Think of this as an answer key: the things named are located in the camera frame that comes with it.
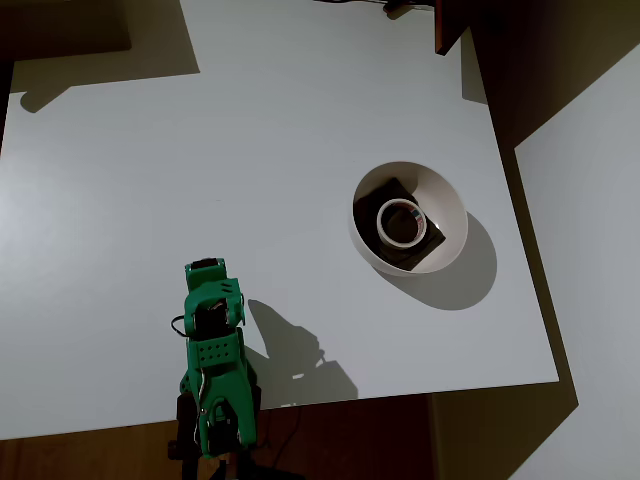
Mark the masking tape roll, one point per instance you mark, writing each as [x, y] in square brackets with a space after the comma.
[382, 227]

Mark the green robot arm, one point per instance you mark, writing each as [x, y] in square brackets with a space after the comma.
[220, 350]

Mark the black table clamp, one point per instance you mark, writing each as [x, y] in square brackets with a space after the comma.
[182, 420]

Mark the black square pad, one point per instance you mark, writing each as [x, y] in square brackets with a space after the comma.
[367, 210]

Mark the beige bowl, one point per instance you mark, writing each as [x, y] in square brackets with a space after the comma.
[442, 215]

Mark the dark brown furniture block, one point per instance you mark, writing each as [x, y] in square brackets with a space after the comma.
[60, 22]

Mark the small dark device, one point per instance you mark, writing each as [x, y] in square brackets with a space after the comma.
[394, 5]

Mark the red-brown wooden board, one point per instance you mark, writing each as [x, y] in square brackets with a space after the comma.
[450, 25]

